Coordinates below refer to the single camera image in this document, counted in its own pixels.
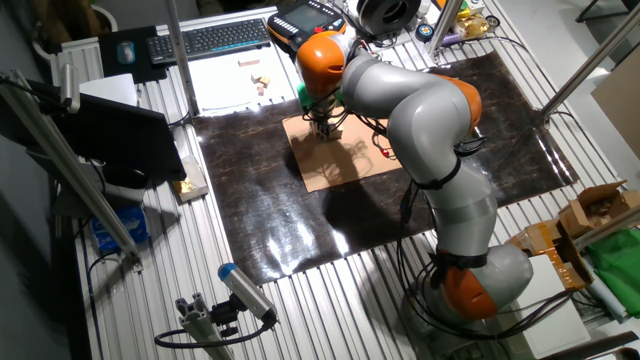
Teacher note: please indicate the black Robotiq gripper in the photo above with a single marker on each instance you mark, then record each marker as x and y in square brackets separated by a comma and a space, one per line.
[324, 114]

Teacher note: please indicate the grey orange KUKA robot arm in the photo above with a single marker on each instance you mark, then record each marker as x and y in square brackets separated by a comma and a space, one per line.
[430, 125]

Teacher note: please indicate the brown cardboard sheet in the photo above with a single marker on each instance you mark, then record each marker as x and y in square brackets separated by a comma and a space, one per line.
[340, 170]

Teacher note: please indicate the dark marble pattern mat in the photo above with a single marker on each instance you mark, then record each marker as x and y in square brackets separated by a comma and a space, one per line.
[250, 200]

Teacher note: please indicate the small wooden stick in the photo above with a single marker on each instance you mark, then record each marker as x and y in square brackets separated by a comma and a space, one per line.
[248, 62]

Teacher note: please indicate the white paper sheet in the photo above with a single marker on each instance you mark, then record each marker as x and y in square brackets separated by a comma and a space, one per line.
[225, 85]

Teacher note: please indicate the orange black teach pendant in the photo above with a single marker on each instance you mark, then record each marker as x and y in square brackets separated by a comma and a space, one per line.
[300, 20]

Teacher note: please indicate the black filament spool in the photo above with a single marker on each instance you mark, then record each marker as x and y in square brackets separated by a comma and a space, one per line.
[385, 15]

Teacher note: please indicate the small open white box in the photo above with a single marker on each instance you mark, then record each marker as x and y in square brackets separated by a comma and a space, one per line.
[192, 180]

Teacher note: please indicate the black computer keyboard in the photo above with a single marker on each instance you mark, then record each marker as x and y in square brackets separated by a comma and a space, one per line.
[210, 40]

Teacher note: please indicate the purple marker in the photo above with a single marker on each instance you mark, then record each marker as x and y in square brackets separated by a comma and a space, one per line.
[452, 39]

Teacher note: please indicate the clear bag of gold items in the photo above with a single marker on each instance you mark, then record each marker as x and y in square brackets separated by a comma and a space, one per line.
[472, 25]

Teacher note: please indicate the black mouse pad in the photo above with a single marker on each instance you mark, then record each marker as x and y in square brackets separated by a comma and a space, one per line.
[150, 70]

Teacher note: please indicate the black laptop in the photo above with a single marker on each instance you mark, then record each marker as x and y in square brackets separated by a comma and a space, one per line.
[120, 135]

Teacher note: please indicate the blue grey computer mouse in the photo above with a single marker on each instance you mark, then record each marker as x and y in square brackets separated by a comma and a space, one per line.
[126, 52]

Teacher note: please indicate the white paper pad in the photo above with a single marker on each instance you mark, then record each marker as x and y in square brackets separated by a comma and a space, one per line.
[107, 90]

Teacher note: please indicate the blue tissue pack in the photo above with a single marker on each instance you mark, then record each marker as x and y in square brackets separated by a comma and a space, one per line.
[120, 225]

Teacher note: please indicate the taped flat cardboard box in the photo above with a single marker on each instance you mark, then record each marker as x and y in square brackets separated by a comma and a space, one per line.
[545, 240]

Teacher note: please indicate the white plant pot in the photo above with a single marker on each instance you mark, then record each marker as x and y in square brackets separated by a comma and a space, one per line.
[109, 15]

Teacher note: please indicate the open cardboard box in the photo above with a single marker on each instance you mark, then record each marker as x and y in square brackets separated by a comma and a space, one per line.
[595, 205]

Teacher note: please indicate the white flat box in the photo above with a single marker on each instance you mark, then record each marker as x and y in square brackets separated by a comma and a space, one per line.
[550, 310]

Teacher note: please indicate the brown board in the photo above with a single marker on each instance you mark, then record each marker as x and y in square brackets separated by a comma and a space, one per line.
[622, 100]

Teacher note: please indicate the black chair legs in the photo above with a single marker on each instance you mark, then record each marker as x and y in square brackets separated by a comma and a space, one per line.
[600, 9]

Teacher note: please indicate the green cloth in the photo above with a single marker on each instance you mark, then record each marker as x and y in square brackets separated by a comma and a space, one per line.
[617, 270]

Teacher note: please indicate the aluminium frame pole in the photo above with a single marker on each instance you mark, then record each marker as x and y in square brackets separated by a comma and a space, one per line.
[181, 55]
[445, 25]
[607, 227]
[590, 65]

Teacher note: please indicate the silver camera with blue end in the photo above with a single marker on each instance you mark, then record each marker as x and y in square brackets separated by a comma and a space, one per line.
[247, 292]

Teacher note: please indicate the black camera clamp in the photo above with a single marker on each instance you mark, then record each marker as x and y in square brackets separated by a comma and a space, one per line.
[225, 315]

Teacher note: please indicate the short aluminium extrusion post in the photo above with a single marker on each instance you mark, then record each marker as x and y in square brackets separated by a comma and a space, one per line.
[200, 325]

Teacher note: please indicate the silver camera on pole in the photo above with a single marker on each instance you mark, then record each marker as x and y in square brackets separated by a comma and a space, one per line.
[70, 87]

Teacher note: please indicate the slanted aluminium frame beam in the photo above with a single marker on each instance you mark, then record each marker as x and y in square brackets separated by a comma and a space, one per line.
[65, 165]

